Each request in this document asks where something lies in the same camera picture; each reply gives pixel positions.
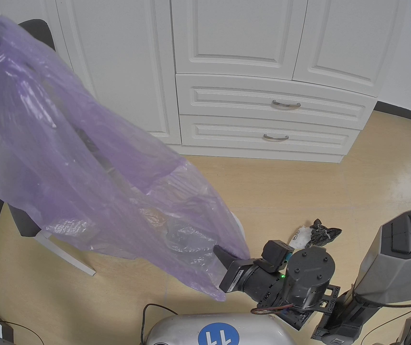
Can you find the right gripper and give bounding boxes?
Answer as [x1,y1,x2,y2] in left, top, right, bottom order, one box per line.
[219,258,287,301]

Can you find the purple plastic bag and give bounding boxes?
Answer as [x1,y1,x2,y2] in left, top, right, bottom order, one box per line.
[0,16,251,302]

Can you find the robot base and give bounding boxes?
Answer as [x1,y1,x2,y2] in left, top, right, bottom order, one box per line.
[147,313,296,345]

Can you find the white trash bin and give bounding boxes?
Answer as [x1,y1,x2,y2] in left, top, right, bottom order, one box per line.
[162,203,246,283]

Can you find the crumpled black plastic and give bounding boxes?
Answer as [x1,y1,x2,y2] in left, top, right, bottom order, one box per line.
[304,219,343,249]

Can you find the crumpled white paper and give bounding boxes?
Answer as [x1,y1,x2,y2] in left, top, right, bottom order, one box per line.
[288,225,314,251]

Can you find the white wardrobe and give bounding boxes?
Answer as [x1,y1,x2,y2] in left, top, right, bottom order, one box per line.
[0,0,405,164]

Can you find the white chair grey cushions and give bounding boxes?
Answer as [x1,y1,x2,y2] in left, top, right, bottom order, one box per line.
[0,19,98,276]

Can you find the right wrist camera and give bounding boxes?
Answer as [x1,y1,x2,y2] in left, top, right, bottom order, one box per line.
[261,240,294,273]

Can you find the black cable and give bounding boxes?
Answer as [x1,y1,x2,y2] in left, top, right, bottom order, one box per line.
[141,303,179,342]

